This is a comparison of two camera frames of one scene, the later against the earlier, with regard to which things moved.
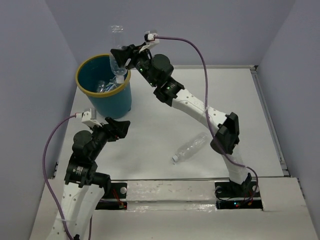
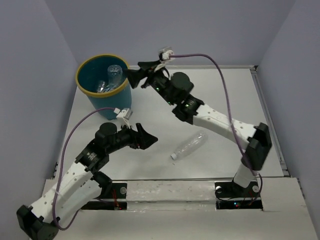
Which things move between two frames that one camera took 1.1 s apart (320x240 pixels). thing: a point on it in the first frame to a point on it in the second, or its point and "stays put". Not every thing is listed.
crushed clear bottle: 100,86 stays put
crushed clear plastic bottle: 115,67 to 114,74
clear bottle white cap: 191,146 stays put
